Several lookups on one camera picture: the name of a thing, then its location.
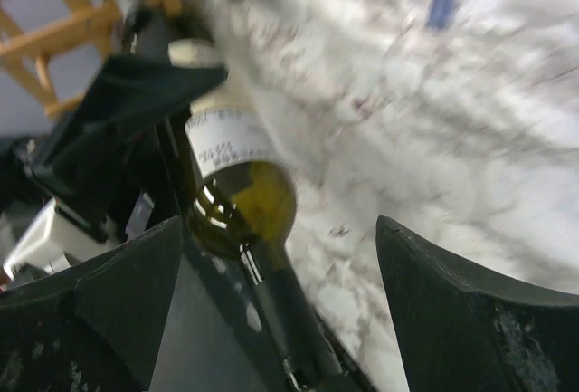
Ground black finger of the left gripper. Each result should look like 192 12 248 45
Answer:
31 54 227 184

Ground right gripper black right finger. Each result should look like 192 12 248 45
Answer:
375 216 578 392

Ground wooden wine rack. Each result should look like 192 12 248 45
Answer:
0 0 214 120

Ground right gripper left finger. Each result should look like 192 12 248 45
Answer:
1 217 184 391

